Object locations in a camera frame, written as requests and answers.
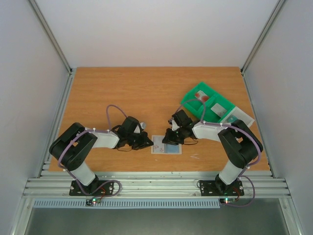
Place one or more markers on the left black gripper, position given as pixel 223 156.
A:
pixel 144 143

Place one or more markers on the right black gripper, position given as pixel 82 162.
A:
pixel 172 136

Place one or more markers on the beige card holder wallet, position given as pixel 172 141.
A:
pixel 171 149

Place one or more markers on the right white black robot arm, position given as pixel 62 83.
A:
pixel 241 146

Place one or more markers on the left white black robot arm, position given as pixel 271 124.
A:
pixel 73 146

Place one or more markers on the red white card in tray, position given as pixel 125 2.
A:
pixel 200 95

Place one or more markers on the grey card in tray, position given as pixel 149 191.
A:
pixel 218 110

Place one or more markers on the teal card in tray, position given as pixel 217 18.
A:
pixel 231 119

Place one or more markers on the green plastic sorting tray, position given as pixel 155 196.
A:
pixel 196 107

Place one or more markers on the right small circuit board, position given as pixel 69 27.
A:
pixel 228 200

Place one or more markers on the small circuit board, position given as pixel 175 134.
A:
pixel 228 200
pixel 93 201

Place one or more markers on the left small circuit board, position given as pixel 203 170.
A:
pixel 93 201

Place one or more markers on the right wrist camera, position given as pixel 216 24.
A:
pixel 174 125

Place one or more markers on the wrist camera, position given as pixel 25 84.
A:
pixel 140 127
pixel 174 125

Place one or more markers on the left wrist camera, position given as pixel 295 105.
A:
pixel 140 127

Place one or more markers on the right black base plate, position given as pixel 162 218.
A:
pixel 207 188

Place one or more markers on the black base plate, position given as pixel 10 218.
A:
pixel 97 188
pixel 207 188

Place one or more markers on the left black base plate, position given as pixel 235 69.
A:
pixel 97 188

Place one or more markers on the grey slotted cable duct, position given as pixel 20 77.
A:
pixel 128 203

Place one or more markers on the aluminium rail frame front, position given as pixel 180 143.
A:
pixel 170 184

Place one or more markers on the right aluminium frame post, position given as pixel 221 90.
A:
pixel 263 34

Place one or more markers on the aluminium frame post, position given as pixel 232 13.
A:
pixel 263 34
pixel 42 20

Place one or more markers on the left aluminium frame post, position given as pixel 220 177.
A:
pixel 42 20

